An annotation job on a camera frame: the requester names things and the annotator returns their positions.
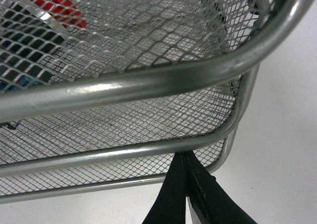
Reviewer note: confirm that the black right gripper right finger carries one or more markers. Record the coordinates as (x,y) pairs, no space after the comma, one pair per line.
(210,202)

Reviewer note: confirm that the silver mesh three-tier rack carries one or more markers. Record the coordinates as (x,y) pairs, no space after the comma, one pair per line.
(143,80)

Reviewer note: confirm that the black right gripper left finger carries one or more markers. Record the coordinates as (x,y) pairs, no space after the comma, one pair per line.
(170,205)

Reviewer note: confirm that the red emergency stop button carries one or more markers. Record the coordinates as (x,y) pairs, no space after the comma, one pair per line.
(31,31)

